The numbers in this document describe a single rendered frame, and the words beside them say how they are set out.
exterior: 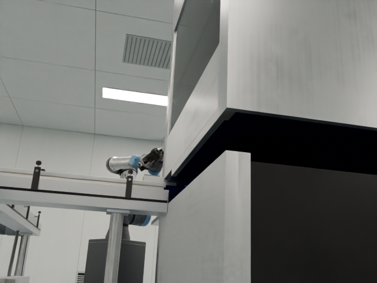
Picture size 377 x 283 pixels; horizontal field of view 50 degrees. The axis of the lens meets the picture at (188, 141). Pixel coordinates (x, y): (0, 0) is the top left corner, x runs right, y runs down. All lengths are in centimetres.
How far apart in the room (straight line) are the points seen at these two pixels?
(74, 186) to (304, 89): 97
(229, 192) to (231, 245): 11
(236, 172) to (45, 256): 629
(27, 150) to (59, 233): 152
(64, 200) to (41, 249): 548
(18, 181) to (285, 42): 110
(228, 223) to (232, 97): 30
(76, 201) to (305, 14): 105
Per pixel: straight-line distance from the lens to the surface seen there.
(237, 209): 90
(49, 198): 164
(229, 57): 102
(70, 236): 708
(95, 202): 163
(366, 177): 108
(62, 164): 729
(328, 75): 112
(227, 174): 91
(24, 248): 316
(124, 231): 252
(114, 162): 271
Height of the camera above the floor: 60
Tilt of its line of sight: 19 degrees up
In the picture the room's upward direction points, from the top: 3 degrees clockwise
